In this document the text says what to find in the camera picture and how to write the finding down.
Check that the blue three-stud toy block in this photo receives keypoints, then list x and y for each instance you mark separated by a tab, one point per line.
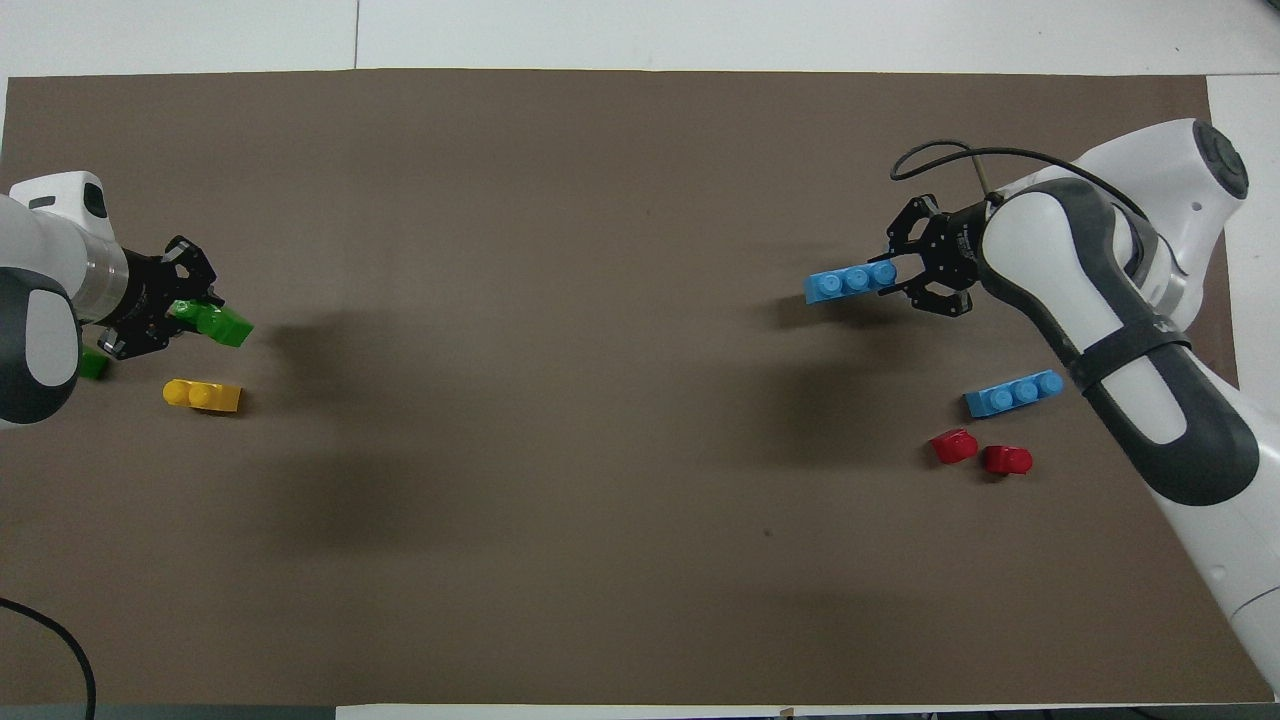
840	287
1012	397

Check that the yellow two-stud toy block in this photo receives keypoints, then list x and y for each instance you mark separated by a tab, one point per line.
203	397

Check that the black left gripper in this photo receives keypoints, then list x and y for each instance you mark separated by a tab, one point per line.
140	290

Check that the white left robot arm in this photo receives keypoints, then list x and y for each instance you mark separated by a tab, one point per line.
40	330

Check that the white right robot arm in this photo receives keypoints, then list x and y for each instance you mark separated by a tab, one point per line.
1040	250

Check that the red single-stud toy block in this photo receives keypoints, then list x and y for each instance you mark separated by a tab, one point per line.
1008	461
953	447

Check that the brown paper table mat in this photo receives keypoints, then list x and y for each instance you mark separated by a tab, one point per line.
600	450

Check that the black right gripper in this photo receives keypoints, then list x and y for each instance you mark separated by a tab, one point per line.
955	250

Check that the green two-stud toy block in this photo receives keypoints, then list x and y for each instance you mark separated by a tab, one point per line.
225	325
93	367

